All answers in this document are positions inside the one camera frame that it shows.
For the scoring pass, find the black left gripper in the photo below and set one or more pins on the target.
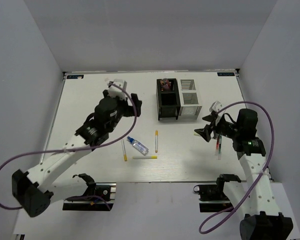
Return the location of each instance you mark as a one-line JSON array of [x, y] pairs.
[[129, 112]]

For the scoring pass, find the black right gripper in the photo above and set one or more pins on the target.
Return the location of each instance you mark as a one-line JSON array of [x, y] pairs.
[[205, 132]]

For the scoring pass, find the clear tube of markers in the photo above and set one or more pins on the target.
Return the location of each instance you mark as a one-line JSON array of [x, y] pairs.
[[165, 84]]

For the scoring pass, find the blue capped spray bottle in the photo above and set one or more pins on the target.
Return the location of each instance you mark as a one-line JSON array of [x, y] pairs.
[[138, 146]]

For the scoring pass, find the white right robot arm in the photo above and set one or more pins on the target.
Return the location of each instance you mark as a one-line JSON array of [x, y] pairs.
[[260, 215]]

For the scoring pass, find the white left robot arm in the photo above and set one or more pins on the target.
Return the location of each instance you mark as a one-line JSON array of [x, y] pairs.
[[36, 188]]

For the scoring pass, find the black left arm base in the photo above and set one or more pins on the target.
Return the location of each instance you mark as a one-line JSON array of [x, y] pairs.
[[97, 197]]

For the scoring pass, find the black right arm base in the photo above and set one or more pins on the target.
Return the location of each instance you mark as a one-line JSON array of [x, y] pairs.
[[211, 196]]

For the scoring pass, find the pale yellow capped marker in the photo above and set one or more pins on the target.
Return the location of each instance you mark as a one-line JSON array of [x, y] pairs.
[[196, 134]]

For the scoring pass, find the green capped marker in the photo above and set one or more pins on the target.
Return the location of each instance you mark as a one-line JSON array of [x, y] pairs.
[[219, 155]]

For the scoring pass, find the white slotted organizer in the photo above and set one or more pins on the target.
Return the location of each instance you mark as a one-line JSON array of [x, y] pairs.
[[190, 99]]

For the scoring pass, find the black slotted organizer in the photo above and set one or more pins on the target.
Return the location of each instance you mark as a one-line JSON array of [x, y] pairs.
[[168, 102]]

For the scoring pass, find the orange tipped marker middle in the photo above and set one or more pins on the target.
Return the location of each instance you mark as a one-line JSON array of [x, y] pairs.
[[156, 141]]

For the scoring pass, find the dark logo sticker right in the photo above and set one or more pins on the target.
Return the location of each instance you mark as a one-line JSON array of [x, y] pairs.
[[226, 74]]

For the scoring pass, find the dark logo sticker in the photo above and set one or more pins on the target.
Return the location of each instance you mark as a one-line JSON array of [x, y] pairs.
[[75, 76], [226, 74]]

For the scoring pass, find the yellow capped marker horizontal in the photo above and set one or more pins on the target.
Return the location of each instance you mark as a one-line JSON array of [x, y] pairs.
[[147, 157]]

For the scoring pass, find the dark logo sticker left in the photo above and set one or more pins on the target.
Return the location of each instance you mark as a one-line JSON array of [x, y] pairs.
[[75, 76]]

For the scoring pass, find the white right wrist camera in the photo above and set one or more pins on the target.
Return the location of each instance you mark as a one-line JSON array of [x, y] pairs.
[[216, 107]]

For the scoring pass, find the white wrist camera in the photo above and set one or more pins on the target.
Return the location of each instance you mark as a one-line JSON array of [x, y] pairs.
[[117, 88], [216, 107]]

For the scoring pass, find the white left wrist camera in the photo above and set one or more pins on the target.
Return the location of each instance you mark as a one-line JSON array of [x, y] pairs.
[[117, 88]]

